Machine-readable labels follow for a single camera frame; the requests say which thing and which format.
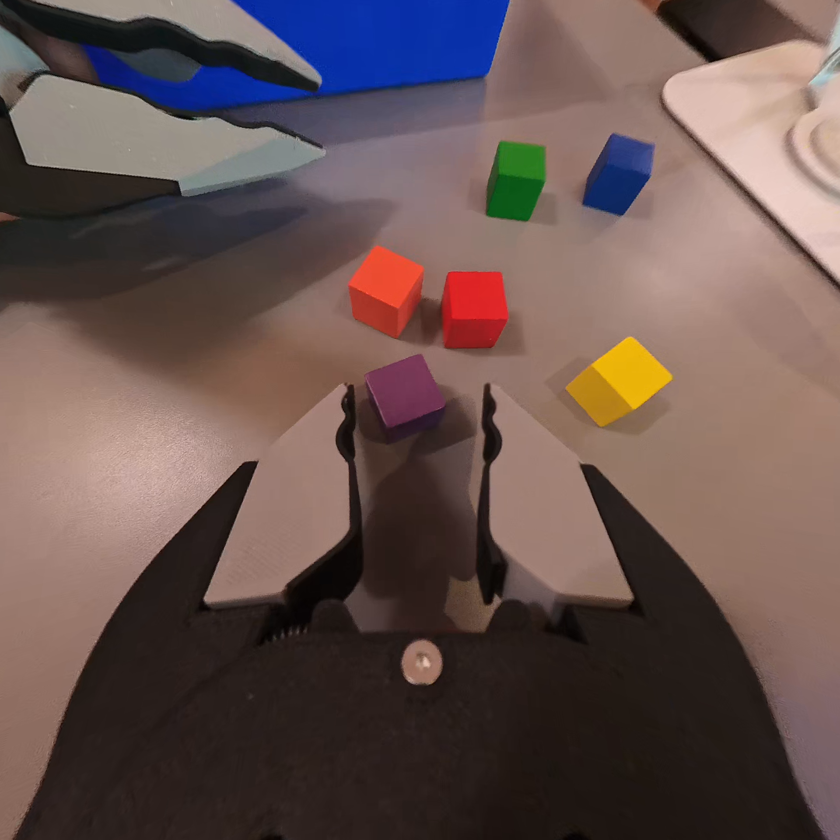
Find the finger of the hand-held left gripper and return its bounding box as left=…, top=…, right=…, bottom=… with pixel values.
left=10, top=72, right=327, bottom=198
left=0, top=0, right=324, bottom=93

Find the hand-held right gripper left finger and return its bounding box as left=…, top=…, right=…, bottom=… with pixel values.
left=203, top=382, right=364, bottom=608

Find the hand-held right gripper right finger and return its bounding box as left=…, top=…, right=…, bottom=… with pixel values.
left=476, top=382, right=634, bottom=608

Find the yellow wooden cube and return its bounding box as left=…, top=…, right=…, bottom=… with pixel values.
left=566, top=336, right=673, bottom=427

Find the purple wooden cube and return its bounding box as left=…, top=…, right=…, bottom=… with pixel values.
left=364, top=354, right=446, bottom=442

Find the blue plastic bin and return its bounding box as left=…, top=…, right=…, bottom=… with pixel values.
left=82, top=0, right=511, bottom=114

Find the red wooden cube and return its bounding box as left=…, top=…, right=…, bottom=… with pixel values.
left=441, top=271, right=510, bottom=349

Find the orange wooden cube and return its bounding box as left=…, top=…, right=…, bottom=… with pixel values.
left=348, top=246, right=425, bottom=340

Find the green wooden cube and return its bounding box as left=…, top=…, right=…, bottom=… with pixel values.
left=486, top=140, right=547, bottom=221

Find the blue wooden cube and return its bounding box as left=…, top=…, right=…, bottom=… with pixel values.
left=583, top=133, right=656, bottom=216

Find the white document stand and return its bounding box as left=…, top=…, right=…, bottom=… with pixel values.
left=661, top=38, right=840, bottom=284

